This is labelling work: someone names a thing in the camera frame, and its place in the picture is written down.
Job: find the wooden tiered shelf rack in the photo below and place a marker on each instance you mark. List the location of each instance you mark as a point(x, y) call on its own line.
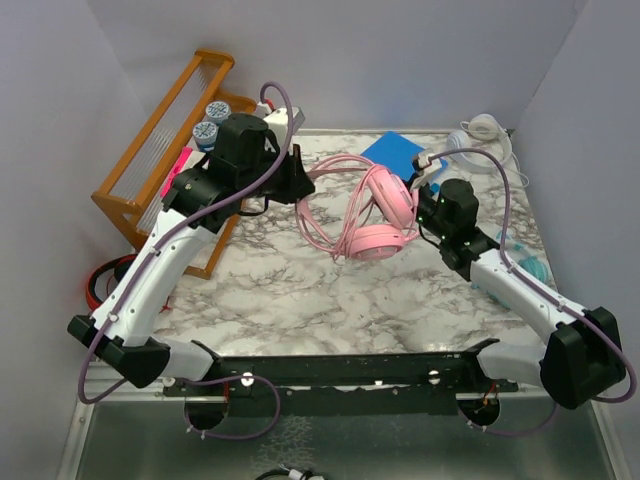
point(130, 196)

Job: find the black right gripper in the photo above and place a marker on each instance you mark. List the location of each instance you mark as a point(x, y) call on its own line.
point(424, 188)

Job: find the small cardboard box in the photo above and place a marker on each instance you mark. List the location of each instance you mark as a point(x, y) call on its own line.
point(194, 158)

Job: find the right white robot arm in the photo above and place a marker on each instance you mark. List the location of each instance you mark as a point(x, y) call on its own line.
point(580, 355)

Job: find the pink cat-ear headphones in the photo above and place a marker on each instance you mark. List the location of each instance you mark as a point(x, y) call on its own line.
point(380, 218)

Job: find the teal cat-ear headphones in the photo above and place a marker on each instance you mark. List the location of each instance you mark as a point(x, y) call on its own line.
point(528, 261)

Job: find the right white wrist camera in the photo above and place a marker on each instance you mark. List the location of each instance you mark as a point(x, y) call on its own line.
point(425, 168)

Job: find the blue-lidded jar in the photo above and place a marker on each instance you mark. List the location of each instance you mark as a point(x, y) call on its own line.
point(217, 111)
point(204, 135)

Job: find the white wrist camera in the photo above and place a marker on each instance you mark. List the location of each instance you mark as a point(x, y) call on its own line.
point(277, 119)
point(425, 168)

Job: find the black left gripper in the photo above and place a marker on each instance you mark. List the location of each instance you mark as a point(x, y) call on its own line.
point(298, 181)

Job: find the black front mounting rail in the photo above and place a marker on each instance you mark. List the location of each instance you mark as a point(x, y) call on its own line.
point(332, 385)

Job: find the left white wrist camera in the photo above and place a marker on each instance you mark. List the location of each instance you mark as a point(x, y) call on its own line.
point(277, 119)

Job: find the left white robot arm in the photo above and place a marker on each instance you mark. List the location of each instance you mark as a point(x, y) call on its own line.
point(120, 330)

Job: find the white headphones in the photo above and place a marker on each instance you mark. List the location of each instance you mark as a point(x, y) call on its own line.
point(484, 130)

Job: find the blue notebook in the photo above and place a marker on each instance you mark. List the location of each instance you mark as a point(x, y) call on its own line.
point(395, 152)

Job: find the red black headphones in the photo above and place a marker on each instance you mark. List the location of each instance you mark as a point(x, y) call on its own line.
point(105, 278)

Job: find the blue-lidded jar front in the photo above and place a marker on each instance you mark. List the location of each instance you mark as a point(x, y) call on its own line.
point(204, 135)

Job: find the blue-lidded jar rear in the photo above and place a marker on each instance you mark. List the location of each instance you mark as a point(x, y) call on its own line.
point(217, 111)

